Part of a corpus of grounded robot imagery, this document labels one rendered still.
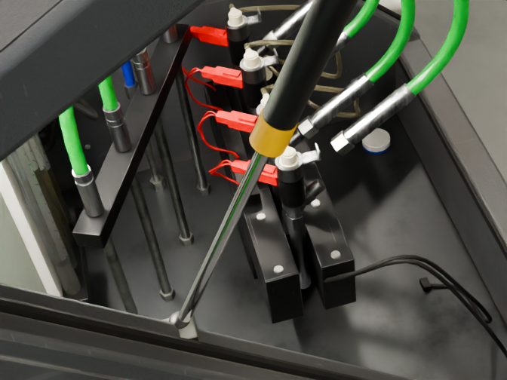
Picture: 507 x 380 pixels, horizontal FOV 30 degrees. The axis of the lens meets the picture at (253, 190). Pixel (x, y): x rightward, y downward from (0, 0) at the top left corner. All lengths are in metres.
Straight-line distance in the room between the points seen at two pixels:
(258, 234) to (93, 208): 0.21
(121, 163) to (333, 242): 0.25
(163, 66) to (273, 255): 0.25
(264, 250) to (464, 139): 0.30
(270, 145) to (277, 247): 0.58
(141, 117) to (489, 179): 0.41
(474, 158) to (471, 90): 1.51
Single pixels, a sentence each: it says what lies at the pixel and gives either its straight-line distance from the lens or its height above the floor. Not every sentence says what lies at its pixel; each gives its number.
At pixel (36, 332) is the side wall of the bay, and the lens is 0.52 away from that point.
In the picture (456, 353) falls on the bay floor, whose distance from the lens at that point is 1.14.
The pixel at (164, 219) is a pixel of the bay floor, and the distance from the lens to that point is 1.29.
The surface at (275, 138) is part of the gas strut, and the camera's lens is 0.46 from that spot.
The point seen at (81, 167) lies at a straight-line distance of 0.90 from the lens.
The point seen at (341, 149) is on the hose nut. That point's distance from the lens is 0.95.
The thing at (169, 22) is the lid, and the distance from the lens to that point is 0.36.
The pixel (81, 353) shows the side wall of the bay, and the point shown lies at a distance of 0.53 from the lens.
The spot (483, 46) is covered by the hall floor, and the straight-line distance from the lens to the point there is 2.81.
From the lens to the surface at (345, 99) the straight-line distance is 1.02.
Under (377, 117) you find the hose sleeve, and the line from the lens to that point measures 0.94.
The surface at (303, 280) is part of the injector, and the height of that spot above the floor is 0.91.
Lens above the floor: 1.79
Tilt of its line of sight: 48 degrees down
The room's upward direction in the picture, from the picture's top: 9 degrees counter-clockwise
